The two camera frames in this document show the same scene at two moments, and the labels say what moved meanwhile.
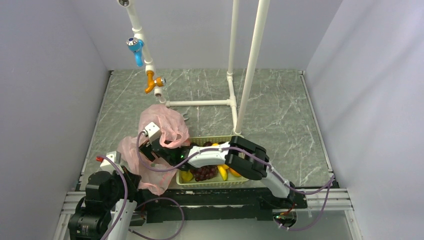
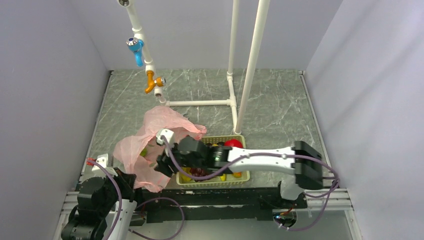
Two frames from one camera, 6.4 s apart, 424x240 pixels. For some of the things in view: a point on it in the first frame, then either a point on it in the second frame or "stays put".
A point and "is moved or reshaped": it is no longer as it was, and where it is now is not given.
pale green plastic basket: (215, 180) stays put
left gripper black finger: (147, 151) -> (165, 166)
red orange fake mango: (234, 172) stays put
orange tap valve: (159, 81) stays put
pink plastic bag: (154, 176) is moved or reshaped
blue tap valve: (136, 45) stays put
